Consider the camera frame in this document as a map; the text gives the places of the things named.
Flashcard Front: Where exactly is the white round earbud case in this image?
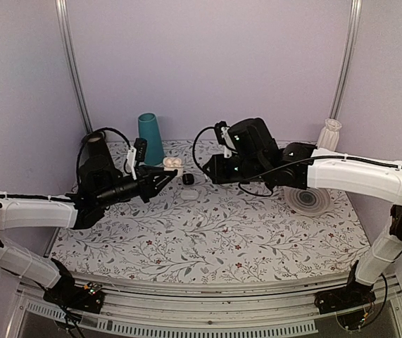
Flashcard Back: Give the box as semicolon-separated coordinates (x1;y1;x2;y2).
163;157;183;177

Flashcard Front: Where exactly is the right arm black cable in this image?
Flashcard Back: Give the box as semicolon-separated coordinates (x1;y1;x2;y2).
191;126;402;198

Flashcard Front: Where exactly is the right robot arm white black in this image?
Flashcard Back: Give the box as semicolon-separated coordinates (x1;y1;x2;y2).
200;118;402;307

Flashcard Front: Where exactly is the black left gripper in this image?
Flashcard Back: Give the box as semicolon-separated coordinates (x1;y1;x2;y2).
96;165;175;208

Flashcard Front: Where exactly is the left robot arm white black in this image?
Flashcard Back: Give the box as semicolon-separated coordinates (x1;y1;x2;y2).
0;155;177;306

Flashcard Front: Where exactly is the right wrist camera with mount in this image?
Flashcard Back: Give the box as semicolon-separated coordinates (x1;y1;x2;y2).
214;121;236;158

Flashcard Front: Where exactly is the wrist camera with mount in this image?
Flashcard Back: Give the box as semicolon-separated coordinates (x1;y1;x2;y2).
125;137;147;180
214;121;236;158

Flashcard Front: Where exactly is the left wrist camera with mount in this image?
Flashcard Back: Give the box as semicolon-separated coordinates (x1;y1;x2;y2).
125;137;147;180

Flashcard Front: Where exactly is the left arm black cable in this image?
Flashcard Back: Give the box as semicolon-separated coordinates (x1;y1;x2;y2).
77;126;133;184

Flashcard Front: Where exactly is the right metal frame post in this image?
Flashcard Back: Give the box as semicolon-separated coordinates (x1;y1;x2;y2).
329;0;363;120

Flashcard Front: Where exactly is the metal frame post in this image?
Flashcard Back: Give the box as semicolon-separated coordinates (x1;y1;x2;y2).
329;0;363;120
55;0;93;133

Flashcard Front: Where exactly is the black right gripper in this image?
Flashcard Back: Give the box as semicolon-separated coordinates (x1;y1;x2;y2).
203;154;268;184

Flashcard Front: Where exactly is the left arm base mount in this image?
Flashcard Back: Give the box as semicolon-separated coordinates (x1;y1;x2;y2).
43;258;105;314

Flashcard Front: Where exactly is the left metal frame post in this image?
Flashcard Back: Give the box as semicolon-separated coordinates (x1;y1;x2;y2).
55;0;93;133

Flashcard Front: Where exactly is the white ribbed vase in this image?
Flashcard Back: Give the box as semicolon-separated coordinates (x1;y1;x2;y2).
316;118;342;151

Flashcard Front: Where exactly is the teal tapered vase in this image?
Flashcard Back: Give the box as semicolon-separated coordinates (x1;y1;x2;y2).
138;112;165;165

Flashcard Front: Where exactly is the metal front rail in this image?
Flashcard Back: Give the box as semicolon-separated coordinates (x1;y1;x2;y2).
6;273;402;337

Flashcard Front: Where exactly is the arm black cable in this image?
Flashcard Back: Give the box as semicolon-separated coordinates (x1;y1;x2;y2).
191;126;402;198
77;126;133;184

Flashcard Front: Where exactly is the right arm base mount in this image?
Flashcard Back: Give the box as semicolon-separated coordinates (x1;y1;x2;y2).
314;261;376;314

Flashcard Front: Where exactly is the black earbud case left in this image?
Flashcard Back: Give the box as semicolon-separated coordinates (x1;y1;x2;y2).
182;173;195;186

